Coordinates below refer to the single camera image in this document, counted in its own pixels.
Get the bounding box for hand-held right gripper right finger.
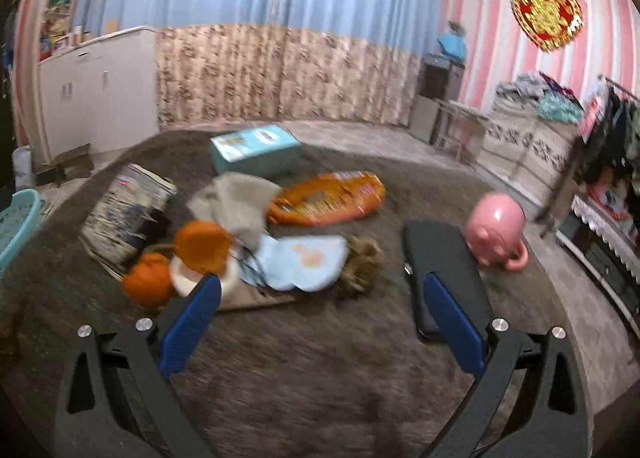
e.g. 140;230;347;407
420;273;591;458

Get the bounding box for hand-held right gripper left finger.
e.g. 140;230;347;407
52;273;223;458

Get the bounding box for white bowl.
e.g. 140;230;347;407
170;248;241;304

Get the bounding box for small orange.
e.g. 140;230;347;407
121;252;176;309
174;221;235;275

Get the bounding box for brown wrapper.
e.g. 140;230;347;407
335;234;385;300

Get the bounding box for light blue printed packet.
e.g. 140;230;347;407
240;234;348;293

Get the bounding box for printed bag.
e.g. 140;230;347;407
80;163;178;281

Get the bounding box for teal plastic basket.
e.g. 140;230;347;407
0;188;43;279

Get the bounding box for black case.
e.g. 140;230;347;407
402;221;496;341

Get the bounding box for small brown box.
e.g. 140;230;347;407
217;283;306;313

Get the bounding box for pink pig mug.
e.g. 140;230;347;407
466;191;529;270

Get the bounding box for grey folded cloth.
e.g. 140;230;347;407
187;172;283;246

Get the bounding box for grey blanket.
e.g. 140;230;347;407
0;131;596;458

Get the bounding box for lace covered low cabinet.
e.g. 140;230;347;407
557;195;640;319

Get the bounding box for orange snack bag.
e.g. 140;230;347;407
267;171;387;226

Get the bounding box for teal cardboard box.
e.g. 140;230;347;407
210;124;302;178

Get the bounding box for patterned covered cabinet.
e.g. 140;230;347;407
482;83;581;204

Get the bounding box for small wooden stool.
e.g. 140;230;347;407
50;143;96;184

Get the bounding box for folding stool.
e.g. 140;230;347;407
432;98;488;164

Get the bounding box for white sack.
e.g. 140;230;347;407
12;145;38;189

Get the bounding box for clothes rack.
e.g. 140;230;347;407
540;73;640;239

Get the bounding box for dark water dispenser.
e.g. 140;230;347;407
409;52;467;139

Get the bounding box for pile of clothes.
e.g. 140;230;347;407
500;71;586;121

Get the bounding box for white cabinet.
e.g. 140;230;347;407
37;26;161;164

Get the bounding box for dark door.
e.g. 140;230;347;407
0;3;21;199

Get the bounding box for blue cloth bundle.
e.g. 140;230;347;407
436;21;468;60

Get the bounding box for blue floral curtain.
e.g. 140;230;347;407
72;0;448;131

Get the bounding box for boxes on cabinet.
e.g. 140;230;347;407
40;13;83;59

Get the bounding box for red heart wall decoration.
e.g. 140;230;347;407
510;0;585;52

